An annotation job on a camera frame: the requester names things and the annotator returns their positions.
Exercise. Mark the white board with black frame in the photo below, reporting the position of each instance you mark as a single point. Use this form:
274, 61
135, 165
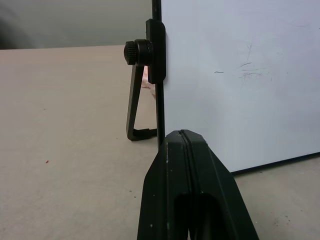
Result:
240, 82

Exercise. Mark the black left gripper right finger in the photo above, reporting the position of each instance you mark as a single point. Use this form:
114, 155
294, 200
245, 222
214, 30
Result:
220, 190

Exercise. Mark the black board stand leg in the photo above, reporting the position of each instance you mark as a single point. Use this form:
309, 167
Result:
135, 105

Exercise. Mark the black stand clamp knob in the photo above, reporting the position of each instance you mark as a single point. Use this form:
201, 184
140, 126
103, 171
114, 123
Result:
147, 52

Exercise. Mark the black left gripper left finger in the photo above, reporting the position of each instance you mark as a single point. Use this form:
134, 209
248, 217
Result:
162, 190

